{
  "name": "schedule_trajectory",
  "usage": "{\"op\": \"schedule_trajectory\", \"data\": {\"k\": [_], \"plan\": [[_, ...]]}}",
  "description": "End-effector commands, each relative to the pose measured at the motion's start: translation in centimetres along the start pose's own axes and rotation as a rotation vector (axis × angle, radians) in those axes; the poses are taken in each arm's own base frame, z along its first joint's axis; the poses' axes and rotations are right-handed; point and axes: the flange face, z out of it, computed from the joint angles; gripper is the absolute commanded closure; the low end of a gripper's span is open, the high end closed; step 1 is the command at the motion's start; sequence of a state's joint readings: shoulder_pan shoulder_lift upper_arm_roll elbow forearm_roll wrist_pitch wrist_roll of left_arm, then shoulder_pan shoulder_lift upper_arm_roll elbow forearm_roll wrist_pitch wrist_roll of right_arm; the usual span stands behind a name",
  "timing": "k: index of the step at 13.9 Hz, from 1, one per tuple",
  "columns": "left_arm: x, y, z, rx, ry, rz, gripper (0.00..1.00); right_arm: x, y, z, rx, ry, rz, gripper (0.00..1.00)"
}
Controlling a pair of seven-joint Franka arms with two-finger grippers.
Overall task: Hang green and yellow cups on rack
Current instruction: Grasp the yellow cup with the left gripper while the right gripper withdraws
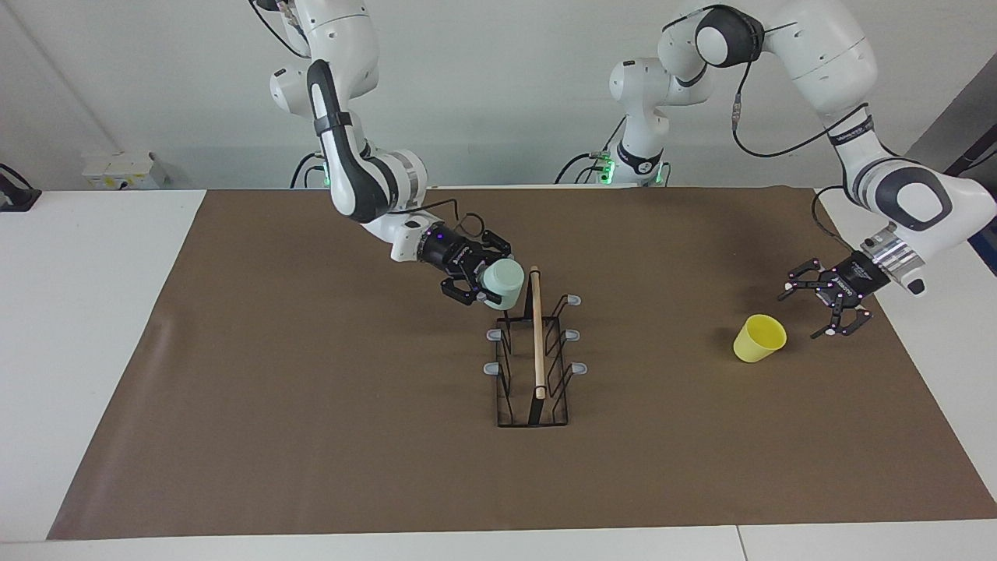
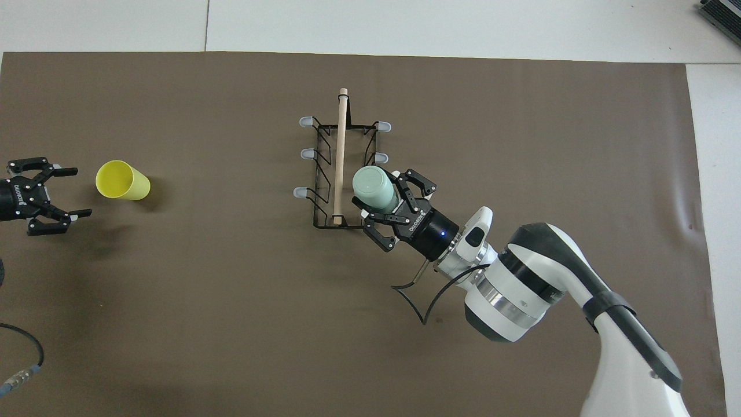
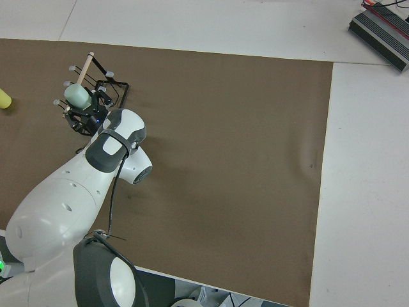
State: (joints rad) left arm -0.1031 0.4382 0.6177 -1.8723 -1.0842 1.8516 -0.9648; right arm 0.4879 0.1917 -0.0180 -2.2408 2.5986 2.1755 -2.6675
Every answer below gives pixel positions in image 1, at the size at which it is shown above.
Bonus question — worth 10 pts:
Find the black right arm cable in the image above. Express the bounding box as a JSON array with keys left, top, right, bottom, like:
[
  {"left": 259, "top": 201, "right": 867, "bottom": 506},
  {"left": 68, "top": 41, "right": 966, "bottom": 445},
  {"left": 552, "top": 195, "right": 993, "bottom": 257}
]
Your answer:
[{"left": 388, "top": 198, "right": 485, "bottom": 236}]

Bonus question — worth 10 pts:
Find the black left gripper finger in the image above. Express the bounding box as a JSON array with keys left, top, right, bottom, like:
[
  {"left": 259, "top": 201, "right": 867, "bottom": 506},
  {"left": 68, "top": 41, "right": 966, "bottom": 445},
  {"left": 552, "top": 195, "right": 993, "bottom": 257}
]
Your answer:
[
  {"left": 809, "top": 294, "right": 874, "bottom": 339},
  {"left": 777, "top": 260, "right": 839, "bottom": 303}
]

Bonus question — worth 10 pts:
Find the black clamp mount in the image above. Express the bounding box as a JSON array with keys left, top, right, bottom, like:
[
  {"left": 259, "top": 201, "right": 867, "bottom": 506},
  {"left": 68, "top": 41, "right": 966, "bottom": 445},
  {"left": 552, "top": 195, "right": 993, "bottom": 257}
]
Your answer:
[{"left": 0, "top": 163, "right": 42, "bottom": 213}]

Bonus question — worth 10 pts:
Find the yellow plastic cup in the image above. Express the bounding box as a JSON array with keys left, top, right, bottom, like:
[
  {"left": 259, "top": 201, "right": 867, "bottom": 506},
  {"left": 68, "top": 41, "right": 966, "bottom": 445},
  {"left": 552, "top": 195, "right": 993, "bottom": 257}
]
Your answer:
[{"left": 732, "top": 313, "right": 788, "bottom": 364}]

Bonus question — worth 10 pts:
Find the blue box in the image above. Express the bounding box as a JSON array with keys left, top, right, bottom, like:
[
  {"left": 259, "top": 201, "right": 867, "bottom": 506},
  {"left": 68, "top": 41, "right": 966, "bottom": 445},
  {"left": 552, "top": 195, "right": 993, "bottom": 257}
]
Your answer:
[{"left": 968, "top": 232, "right": 997, "bottom": 278}]

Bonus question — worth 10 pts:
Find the black wire cup rack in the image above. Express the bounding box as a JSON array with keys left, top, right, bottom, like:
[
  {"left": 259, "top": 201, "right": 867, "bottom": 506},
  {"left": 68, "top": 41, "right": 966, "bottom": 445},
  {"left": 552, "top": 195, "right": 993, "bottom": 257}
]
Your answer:
[{"left": 484, "top": 266, "right": 589, "bottom": 429}]

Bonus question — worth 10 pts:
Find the white power box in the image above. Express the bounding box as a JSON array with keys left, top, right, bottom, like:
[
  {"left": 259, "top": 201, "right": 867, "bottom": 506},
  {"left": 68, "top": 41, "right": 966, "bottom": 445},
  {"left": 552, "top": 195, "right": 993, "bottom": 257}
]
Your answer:
[{"left": 81, "top": 151, "right": 173, "bottom": 191}]

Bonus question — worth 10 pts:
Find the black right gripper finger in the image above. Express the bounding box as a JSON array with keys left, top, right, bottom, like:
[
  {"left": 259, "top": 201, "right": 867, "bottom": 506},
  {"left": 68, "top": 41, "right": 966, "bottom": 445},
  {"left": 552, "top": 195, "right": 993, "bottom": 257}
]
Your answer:
[
  {"left": 465, "top": 231, "right": 513, "bottom": 263},
  {"left": 440, "top": 276, "right": 502, "bottom": 308}
]

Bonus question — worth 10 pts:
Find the black stand with pole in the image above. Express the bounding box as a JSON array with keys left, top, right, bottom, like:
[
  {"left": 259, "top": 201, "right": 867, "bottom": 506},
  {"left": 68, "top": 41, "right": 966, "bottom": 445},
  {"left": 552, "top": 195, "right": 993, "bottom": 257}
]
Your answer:
[{"left": 944, "top": 146, "right": 997, "bottom": 178}]

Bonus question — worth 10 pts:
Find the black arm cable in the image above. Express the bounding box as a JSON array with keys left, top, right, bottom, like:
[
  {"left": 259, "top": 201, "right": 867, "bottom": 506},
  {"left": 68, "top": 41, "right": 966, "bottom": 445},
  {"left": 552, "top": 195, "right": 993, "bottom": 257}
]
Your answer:
[
  {"left": 388, "top": 198, "right": 485, "bottom": 236},
  {"left": 731, "top": 61, "right": 870, "bottom": 158}
]

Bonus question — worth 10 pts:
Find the brown table mat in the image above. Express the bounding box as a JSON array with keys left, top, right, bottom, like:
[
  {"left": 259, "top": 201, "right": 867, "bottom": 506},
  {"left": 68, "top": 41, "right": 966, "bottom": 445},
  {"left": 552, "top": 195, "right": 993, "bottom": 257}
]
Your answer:
[{"left": 47, "top": 185, "right": 997, "bottom": 541}]

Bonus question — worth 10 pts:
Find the pale green plastic cup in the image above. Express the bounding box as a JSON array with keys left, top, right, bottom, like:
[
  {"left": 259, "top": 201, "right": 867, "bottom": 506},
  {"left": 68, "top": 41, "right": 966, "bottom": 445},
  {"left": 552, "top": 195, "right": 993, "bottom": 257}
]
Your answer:
[{"left": 477, "top": 258, "right": 526, "bottom": 312}]

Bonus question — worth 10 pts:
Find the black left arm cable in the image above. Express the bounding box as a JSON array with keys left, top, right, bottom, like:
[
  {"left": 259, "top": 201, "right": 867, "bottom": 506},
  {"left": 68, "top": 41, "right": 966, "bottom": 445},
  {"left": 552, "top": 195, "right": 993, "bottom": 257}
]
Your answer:
[{"left": 731, "top": 61, "right": 870, "bottom": 158}]

